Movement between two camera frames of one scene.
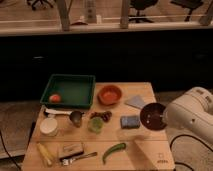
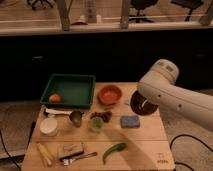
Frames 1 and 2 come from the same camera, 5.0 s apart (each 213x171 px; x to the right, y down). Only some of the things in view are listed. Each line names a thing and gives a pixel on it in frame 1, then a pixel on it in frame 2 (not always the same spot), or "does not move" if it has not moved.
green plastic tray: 76,91 does not move
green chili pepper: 115,147 does not move
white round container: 48,127 does not move
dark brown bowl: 152,116 → 141,105
